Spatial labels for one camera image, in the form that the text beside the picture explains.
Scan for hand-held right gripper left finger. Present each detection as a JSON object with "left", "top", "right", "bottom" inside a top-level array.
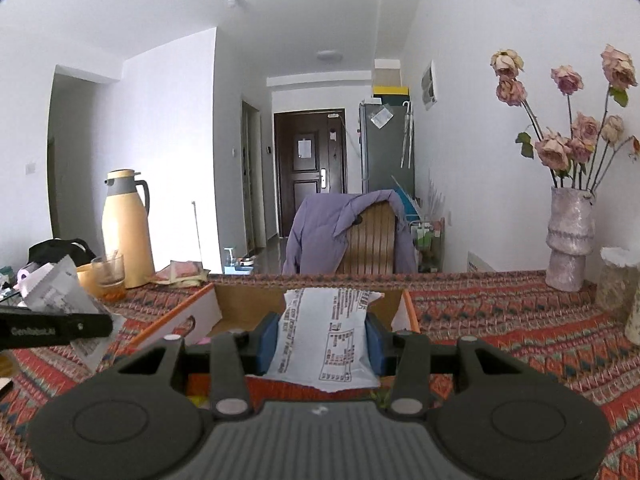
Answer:
[{"left": 105, "top": 311, "right": 280, "bottom": 421}]

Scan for red patterned tablecloth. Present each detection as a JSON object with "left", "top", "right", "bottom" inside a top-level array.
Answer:
[{"left": 0, "top": 270, "right": 640, "bottom": 480}]

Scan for grey white snack packet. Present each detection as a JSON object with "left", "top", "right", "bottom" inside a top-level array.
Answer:
[{"left": 22, "top": 255, "right": 126, "bottom": 373}]

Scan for orange cardboard box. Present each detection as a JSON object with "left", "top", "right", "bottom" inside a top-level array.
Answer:
[{"left": 125, "top": 282, "right": 421, "bottom": 403}]

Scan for pink flat packet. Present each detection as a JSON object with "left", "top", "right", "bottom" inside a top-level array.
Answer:
[{"left": 155, "top": 260, "right": 211, "bottom": 288}]

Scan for white interior door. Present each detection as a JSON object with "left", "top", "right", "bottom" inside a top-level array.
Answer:
[{"left": 241, "top": 100, "right": 266, "bottom": 251}]

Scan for plain cardboard box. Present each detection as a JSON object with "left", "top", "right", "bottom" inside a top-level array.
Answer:
[{"left": 374, "top": 59, "right": 403, "bottom": 87}]

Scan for dark brown entrance door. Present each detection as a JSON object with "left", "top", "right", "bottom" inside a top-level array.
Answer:
[{"left": 273, "top": 108, "right": 348, "bottom": 238}]

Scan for white umbrella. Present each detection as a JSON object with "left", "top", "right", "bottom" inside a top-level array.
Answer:
[{"left": 400, "top": 101, "right": 416, "bottom": 168}]

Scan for wooden chair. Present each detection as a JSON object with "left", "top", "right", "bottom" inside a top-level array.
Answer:
[{"left": 345, "top": 200, "right": 401, "bottom": 275}]

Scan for yellow cup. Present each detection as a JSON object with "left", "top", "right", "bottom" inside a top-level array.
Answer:
[{"left": 75, "top": 262, "right": 101, "bottom": 298}]

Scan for white wall radiator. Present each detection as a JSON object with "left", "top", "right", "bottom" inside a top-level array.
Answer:
[{"left": 467, "top": 251, "right": 498, "bottom": 272}]

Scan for white snack packet black print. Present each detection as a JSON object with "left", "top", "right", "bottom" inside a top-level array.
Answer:
[{"left": 265, "top": 287, "right": 386, "bottom": 392}]

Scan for bunch of dried pink roses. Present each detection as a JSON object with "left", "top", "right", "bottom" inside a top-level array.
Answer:
[{"left": 490, "top": 44, "right": 640, "bottom": 193}]

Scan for glass jar with white cover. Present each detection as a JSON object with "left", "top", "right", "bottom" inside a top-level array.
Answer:
[{"left": 595, "top": 246, "right": 638, "bottom": 316}]

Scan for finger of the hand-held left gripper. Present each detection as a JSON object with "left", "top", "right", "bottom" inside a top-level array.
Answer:
[{"left": 65, "top": 311, "right": 114, "bottom": 339}]

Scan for pale dried pampas grass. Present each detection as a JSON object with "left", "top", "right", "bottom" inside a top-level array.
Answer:
[{"left": 392, "top": 175, "right": 446, "bottom": 221}]

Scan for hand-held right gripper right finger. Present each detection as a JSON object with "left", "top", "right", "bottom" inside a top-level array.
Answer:
[{"left": 364, "top": 311, "right": 526, "bottom": 421}]

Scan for purple jacket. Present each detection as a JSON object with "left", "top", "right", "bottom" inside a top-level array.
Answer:
[{"left": 282, "top": 190, "right": 418, "bottom": 276}]

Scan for yellow thermos jug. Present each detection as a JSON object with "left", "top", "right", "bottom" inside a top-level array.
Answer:
[{"left": 101, "top": 169, "right": 156, "bottom": 289}]

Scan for white mop pole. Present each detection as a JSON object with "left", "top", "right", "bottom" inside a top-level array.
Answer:
[{"left": 191, "top": 200, "right": 203, "bottom": 263}]

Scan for yellow black box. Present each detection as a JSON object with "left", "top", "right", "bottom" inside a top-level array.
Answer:
[{"left": 372, "top": 85, "right": 411, "bottom": 106}]

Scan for speckled white vase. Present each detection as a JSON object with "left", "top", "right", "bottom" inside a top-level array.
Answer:
[{"left": 625, "top": 287, "right": 640, "bottom": 346}]

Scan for black bag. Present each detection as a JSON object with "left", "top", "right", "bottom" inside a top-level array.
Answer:
[{"left": 27, "top": 238, "right": 98, "bottom": 266}]

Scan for glass cup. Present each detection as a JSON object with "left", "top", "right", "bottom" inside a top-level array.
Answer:
[{"left": 91, "top": 252, "right": 126, "bottom": 302}]

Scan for pink textured vase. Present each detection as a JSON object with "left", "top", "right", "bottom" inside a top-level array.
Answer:
[{"left": 545, "top": 186, "right": 596, "bottom": 292}]

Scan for grey refrigerator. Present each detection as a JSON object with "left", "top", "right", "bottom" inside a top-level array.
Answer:
[{"left": 357, "top": 99, "right": 416, "bottom": 196}]

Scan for storage rack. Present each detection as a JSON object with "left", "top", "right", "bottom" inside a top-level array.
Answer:
[{"left": 410, "top": 217, "right": 446, "bottom": 273}]

